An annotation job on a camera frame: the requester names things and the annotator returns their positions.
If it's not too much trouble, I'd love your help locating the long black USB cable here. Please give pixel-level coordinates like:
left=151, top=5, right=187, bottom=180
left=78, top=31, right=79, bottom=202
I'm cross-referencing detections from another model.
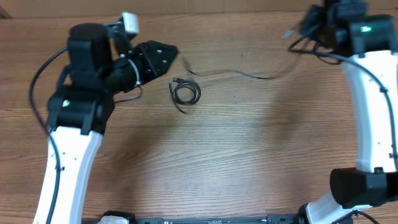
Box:
left=180, top=29, right=308, bottom=81

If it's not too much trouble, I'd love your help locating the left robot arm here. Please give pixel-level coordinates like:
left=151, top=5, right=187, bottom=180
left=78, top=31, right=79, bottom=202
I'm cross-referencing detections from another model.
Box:
left=34, top=22, right=178, bottom=223

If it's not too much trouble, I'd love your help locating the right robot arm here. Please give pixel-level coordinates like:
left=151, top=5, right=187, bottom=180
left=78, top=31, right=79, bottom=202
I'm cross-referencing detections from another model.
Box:
left=295, top=1, right=397, bottom=223

